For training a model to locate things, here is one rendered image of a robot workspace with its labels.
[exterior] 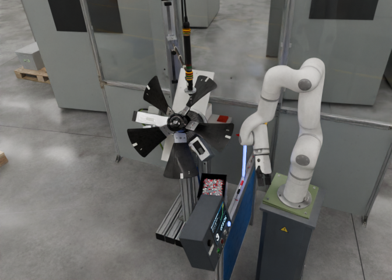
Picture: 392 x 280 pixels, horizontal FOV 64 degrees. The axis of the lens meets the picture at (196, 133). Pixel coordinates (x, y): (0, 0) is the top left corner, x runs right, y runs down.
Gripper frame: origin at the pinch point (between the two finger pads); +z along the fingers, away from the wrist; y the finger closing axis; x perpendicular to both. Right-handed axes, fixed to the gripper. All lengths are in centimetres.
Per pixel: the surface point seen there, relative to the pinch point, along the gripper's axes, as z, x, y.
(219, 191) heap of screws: 4.4, 37.0, 14.1
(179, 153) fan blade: -21, 55, -1
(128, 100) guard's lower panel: -83, 155, 52
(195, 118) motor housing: -45, 51, 14
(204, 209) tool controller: 7.6, 10.3, -42.7
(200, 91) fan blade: -59, 39, 4
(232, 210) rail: 15.2, 24.9, 7.0
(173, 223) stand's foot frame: 34, 115, 59
